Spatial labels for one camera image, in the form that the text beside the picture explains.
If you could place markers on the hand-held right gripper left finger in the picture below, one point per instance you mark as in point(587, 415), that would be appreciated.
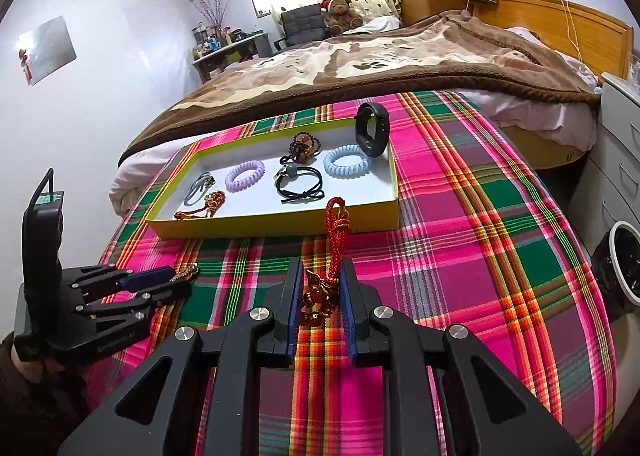
point(296, 326)

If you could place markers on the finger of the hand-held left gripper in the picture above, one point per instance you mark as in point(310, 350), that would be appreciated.
point(147, 277)
point(160, 296)

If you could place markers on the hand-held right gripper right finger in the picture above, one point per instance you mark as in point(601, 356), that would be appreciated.
point(347, 316)

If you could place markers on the red knot charm amber beads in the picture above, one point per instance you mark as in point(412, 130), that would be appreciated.
point(334, 231)

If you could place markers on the red gold knot charm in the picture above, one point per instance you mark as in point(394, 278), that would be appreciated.
point(215, 198)

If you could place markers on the yellow-green shallow box tray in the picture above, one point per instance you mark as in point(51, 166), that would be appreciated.
point(250, 202)

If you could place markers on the black smart band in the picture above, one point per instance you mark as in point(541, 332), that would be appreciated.
point(372, 148)

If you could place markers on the person's left forearm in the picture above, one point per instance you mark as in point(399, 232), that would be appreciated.
point(30, 411)

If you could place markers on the pink green plaid blanket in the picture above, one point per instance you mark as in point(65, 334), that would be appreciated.
point(450, 236)

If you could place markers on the group of bottles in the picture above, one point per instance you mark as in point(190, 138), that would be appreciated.
point(212, 43)

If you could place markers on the small desk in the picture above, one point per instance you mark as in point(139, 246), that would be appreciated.
point(235, 45)

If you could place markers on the tan mattress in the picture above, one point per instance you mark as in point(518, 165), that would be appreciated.
point(540, 151)

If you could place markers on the brown fleece blanket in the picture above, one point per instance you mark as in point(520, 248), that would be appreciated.
point(350, 61)

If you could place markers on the dried branches bouquet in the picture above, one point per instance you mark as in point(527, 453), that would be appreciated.
point(217, 11)

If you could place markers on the white bin black liner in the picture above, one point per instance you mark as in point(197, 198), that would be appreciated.
point(625, 266)

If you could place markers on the white pillow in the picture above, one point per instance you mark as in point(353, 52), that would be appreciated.
point(380, 24)

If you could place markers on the grey armchair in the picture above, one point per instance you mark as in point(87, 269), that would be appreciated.
point(300, 21)

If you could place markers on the brown teddy bear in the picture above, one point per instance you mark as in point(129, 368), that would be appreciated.
point(342, 11)

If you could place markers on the white drawer cabinet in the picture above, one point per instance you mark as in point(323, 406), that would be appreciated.
point(620, 146)

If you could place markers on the wooden headboard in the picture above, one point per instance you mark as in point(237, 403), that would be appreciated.
point(600, 31)

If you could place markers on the grey wall poster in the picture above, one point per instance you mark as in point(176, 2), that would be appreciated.
point(47, 48)

